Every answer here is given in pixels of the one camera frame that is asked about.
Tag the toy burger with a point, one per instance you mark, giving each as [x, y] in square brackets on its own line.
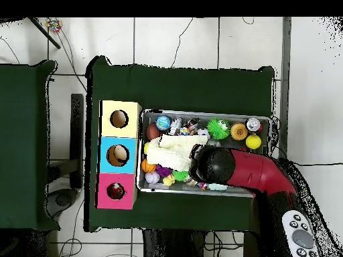
[239, 131]

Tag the green spiky toy with eyes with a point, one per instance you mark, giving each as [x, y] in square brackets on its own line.
[180, 176]
[218, 129]

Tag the dark green table cloth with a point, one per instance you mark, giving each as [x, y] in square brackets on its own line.
[187, 88]

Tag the yellow ball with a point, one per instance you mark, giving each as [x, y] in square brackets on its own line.
[146, 148]

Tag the blue globe ball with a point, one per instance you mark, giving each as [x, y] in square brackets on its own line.
[163, 123]

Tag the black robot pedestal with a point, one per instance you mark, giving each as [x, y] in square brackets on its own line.
[171, 245]

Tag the brown toy football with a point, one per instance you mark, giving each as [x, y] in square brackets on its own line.
[152, 131]

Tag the wooden box with three holes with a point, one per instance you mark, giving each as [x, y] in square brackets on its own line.
[107, 166]

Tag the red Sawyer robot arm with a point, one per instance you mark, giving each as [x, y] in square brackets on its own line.
[254, 171]

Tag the light blue waffle cloth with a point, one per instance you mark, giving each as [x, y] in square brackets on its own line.
[217, 186]

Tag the silver drink can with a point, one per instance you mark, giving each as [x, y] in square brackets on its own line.
[253, 124]

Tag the tiger striped plush toy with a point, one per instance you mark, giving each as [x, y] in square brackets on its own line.
[115, 191]

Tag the orange toy basketball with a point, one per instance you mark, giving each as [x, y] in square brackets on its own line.
[147, 166]

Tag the dark green side table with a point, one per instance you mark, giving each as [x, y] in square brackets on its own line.
[24, 160]

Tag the small colourful toy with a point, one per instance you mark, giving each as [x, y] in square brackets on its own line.
[53, 25]

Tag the cream waffle cloth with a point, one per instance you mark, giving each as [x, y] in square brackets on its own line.
[171, 154]

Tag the black pole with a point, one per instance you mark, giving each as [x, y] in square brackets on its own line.
[44, 32]

